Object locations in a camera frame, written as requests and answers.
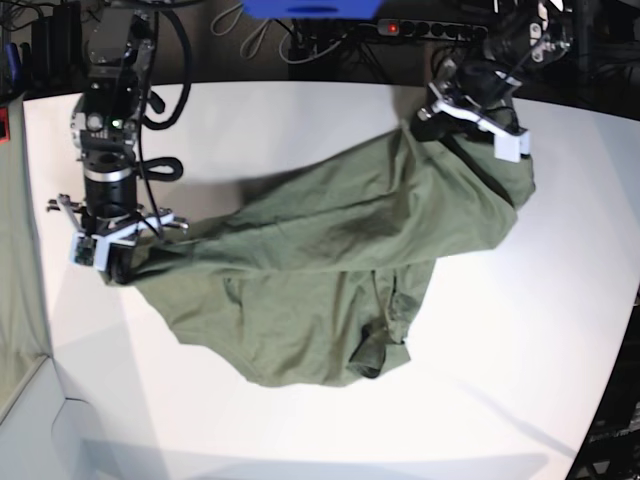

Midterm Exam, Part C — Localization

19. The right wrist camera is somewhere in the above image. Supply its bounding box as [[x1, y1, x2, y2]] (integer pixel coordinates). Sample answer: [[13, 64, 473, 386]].
[[70, 232, 109, 272]]

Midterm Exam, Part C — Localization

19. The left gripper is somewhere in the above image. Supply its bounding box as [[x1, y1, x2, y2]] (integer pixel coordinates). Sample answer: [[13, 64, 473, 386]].
[[410, 57, 530, 143]]

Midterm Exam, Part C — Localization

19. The black power strip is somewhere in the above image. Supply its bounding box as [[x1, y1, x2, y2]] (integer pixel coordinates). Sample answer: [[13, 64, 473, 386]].
[[376, 19, 488, 42]]

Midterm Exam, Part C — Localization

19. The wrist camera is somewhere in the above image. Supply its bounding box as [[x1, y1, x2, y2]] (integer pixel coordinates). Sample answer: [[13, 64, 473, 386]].
[[494, 130, 531, 163], [70, 232, 109, 272]]

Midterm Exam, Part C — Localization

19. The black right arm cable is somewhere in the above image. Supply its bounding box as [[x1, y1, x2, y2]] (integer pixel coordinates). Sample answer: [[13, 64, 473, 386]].
[[134, 0, 196, 236]]

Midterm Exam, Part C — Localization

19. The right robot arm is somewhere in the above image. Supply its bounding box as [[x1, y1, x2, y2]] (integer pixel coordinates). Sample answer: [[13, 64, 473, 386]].
[[47, 1, 193, 284]]

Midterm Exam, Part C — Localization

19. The grey curtain cloth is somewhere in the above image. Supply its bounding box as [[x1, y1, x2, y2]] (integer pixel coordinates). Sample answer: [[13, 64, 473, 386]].
[[1, 98, 52, 416]]

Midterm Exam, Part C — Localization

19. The black case on floor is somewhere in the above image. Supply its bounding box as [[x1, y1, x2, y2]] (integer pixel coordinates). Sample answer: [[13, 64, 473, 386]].
[[31, 1, 83, 83]]

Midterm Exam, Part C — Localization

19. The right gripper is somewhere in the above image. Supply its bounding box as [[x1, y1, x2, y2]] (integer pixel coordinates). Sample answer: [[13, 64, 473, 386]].
[[46, 172, 189, 285]]

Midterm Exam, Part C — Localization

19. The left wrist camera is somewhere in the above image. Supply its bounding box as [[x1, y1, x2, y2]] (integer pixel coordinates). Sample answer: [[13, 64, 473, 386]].
[[494, 130, 531, 163]]

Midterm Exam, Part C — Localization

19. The red black clamp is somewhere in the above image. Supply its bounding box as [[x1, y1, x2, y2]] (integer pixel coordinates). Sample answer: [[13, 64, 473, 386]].
[[0, 107, 10, 144]]

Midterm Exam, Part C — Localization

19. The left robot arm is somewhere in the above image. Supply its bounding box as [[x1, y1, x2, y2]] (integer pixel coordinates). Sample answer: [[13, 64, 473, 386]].
[[410, 1, 572, 142]]

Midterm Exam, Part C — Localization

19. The blue handled tool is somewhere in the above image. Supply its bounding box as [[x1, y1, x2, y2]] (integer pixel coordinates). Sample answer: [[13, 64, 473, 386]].
[[4, 43, 23, 85]]

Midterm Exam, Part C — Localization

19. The blue box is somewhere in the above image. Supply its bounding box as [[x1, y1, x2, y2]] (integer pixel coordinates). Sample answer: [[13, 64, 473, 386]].
[[241, 0, 383, 19]]

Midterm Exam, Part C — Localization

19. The olive green t-shirt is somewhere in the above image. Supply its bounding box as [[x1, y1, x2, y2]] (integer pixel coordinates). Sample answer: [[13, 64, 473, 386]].
[[110, 126, 535, 387]]

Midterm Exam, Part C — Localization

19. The white looped cable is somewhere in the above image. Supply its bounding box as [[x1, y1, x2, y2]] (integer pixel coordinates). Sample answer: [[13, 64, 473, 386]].
[[239, 19, 274, 59]]

